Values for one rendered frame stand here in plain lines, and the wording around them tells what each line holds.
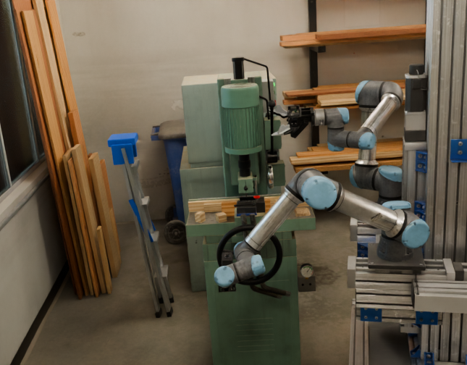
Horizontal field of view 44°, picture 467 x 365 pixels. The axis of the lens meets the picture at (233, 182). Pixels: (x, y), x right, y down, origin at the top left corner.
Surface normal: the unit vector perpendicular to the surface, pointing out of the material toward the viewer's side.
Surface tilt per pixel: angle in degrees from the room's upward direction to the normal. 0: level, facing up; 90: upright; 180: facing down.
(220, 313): 90
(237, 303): 90
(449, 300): 90
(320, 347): 0
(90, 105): 90
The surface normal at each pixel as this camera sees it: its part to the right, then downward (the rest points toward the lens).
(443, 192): -0.22, 0.30
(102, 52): 0.04, 0.29
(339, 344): -0.07, -0.95
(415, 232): 0.26, 0.33
